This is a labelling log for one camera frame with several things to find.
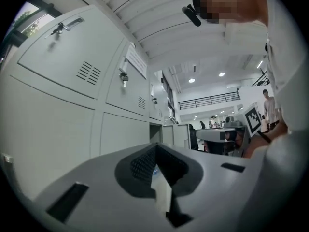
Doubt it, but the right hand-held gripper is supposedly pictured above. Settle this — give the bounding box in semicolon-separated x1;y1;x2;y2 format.
196;106;263;158

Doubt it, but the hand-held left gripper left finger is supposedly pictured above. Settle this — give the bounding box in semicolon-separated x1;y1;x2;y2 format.
32;143;174;232

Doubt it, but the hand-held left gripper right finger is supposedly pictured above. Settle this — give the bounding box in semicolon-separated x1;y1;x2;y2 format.
156;143;264;232

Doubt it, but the grey metal locker door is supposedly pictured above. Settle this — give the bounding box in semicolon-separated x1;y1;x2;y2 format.
162;123;192;150
17;5;127;100

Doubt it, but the grey metal locker cabinet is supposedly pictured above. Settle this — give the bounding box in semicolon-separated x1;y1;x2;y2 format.
0;5;192;203

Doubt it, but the person's right forearm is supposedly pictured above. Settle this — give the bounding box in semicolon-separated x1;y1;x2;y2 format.
243;119;289;159

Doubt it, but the black balcony railing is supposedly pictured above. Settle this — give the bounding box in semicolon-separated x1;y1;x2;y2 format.
178;90;241;110

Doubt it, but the white paper notice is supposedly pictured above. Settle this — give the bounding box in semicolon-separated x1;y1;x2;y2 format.
125;44;148;80

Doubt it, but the person's white t-shirt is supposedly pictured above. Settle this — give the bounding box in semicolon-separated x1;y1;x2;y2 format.
264;0;309;140

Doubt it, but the person's head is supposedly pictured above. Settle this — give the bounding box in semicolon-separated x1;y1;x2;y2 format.
193;0;270;30

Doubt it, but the black wrist lanyard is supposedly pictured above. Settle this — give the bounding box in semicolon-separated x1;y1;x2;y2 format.
257;129;273;144

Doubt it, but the black head-mounted camera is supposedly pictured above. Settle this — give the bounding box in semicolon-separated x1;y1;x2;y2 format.
181;4;202;28

